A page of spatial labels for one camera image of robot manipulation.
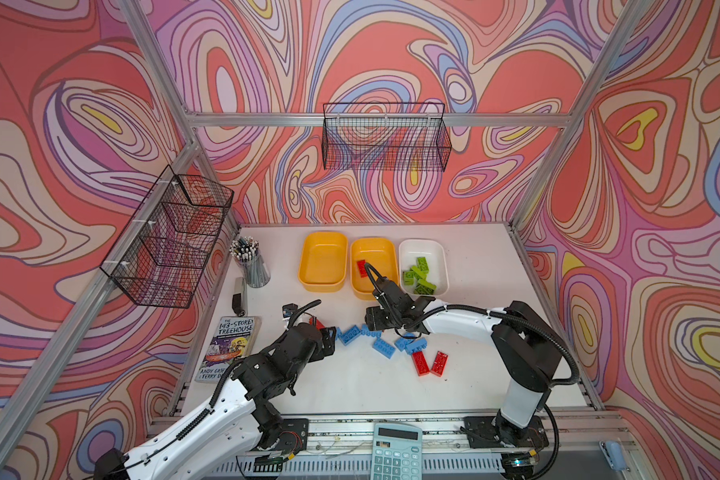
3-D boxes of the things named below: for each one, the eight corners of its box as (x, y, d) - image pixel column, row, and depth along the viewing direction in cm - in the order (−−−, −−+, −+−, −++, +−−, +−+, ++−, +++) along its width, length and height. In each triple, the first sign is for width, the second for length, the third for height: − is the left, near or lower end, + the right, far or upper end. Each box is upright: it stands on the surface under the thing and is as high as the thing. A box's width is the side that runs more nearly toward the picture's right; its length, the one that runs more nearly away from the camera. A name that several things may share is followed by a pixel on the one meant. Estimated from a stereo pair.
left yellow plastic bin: (298, 294, 103) (295, 282, 97) (307, 243, 118) (304, 230, 112) (346, 294, 103) (345, 282, 97) (348, 243, 118) (347, 230, 112)
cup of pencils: (245, 289, 104) (226, 255, 89) (250, 270, 109) (234, 236, 94) (267, 289, 104) (252, 255, 89) (272, 270, 109) (258, 236, 94)
